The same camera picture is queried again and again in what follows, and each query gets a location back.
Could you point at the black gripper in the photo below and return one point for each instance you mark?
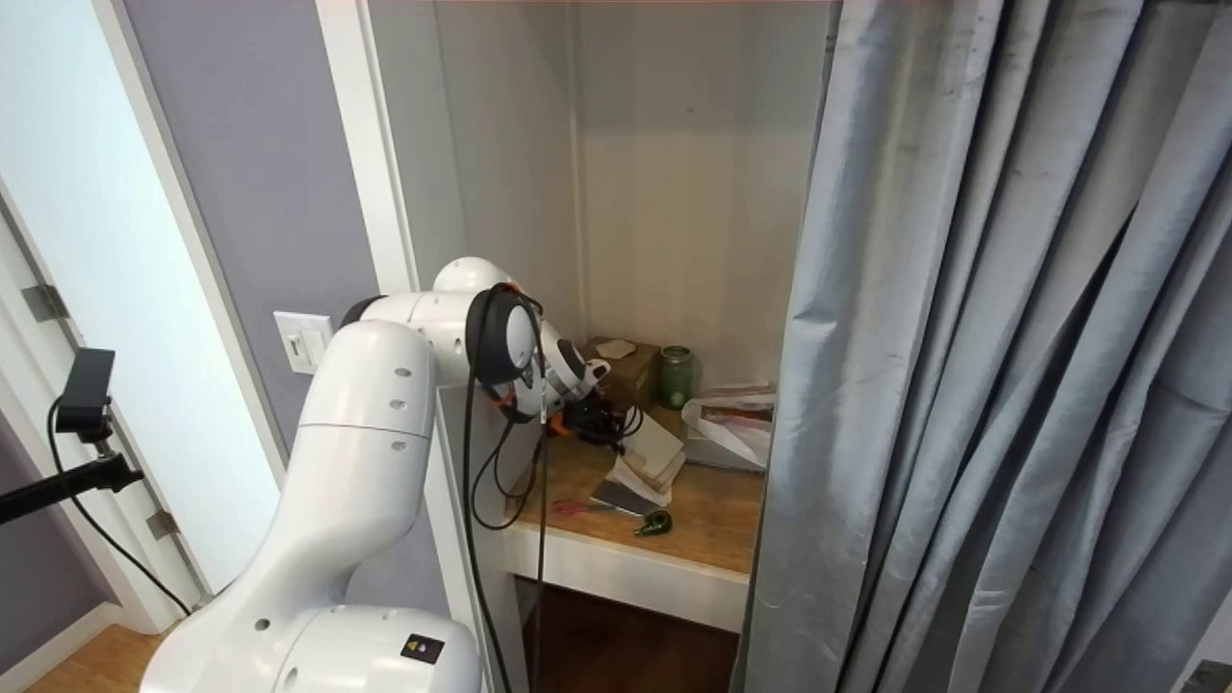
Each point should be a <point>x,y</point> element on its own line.
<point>594,420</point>

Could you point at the white paper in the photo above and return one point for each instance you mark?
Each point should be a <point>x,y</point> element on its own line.
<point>652,454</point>

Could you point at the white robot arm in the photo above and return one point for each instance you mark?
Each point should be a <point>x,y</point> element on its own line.
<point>354,488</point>

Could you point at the brown round container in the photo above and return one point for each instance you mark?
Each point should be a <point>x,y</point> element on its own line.
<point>630,370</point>

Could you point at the green jar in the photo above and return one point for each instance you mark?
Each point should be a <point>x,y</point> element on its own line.
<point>674,375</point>

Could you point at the green tape roll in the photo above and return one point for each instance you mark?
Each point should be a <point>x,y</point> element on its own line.
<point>654,527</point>

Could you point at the white wooden shelf desk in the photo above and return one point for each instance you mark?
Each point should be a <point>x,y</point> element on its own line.
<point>693,573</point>

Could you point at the grey curtain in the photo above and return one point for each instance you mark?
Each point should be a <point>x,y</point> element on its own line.
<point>1003,446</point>

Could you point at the white wall switch plate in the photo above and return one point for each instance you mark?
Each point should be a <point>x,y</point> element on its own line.
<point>303,336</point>

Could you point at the black camera on stand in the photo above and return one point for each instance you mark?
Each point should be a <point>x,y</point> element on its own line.
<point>78,410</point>

